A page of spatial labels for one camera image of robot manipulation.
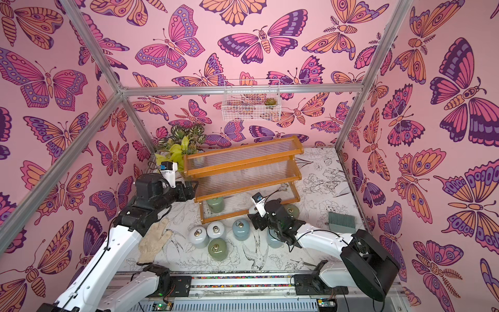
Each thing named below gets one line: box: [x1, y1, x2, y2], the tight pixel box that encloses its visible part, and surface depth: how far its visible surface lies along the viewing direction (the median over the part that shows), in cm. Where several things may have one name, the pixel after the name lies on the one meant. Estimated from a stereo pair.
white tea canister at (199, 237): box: [189, 226, 210, 249], surface depth 81 cm
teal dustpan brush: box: [328, 211, 357, 234], surface depth 92 cm
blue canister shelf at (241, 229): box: [232, 218, 251, 242], surface depth 83 cm
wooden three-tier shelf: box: [183, 135, 305, 225], surface depth 89 cm
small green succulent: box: [264, 97, 279, 106], surface depth 94 cm
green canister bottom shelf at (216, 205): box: [206, 196, 225, 214], surface depth 89 cm
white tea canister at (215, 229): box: [206, 221, 225, 239], surface depth 82 cm
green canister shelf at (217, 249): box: [207, 237, 229, 262], surface depth 78 cm
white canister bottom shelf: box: [248, 204, 259, 215], surface depth 84 cm
